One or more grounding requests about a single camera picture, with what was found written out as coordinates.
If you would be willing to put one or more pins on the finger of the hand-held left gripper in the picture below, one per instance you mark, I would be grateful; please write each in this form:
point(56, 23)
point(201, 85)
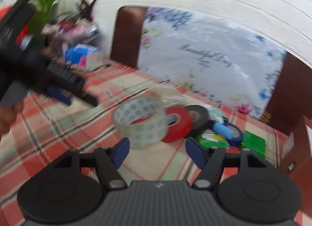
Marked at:
point(85, 96)
point(58, 96)

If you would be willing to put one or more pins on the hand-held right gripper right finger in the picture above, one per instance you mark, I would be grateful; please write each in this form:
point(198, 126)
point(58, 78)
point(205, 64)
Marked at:
point(194, 152)

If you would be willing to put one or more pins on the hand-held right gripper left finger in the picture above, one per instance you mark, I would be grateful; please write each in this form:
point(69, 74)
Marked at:
point(122, 150)

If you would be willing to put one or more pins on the clear printed tape roll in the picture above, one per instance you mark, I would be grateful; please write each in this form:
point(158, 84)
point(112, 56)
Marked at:
point(148, 128)

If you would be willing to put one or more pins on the person's left hand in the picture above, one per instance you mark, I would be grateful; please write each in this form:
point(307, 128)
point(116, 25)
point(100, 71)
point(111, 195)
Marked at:
point(7, 118)

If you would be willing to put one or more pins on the flat green packet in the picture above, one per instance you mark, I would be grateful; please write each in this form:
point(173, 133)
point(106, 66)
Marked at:
point(212, 140)

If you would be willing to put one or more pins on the red object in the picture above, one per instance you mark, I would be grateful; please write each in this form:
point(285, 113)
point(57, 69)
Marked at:
point(22, 34)

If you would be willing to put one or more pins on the red tape roll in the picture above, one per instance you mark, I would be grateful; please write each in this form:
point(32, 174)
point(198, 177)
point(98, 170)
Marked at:
point(179, 126)

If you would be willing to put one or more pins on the black tape roll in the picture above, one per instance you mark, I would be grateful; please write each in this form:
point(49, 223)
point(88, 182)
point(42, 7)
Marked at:
point(199, 118)

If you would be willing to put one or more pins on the plaid blanket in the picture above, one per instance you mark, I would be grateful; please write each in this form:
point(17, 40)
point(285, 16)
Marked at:
point(73, 128)

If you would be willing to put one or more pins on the light blue cylinder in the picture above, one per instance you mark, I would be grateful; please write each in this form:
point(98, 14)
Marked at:
point(222, 129)

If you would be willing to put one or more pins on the blue tissue pack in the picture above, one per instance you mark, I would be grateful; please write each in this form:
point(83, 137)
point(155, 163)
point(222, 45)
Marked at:
point(80, 55)

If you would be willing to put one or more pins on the crumpled white green packet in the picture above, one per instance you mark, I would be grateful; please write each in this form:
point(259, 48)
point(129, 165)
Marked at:
point(215, 113)

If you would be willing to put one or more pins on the green cloth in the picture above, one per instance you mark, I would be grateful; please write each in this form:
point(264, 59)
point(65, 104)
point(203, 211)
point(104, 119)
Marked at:
point(42, 16)

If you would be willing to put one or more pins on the blue tape roll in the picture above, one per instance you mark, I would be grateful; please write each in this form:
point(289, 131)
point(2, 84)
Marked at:
point(237, 134)

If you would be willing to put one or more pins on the plastic bag of packets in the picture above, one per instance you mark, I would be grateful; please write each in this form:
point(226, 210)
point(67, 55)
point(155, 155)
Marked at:
point(73, 29)

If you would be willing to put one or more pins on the green box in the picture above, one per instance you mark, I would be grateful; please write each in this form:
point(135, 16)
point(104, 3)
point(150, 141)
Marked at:
point(253, 143)

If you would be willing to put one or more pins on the dark wooden headboard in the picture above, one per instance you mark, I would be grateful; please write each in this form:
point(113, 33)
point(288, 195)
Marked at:
point(126, 35)

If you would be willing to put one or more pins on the dried dark plant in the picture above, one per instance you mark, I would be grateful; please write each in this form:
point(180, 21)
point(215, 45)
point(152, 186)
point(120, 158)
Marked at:
point(86, 6)

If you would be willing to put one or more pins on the floral plastic bag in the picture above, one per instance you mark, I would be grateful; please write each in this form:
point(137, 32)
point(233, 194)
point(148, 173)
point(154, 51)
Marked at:
point(207, 57)

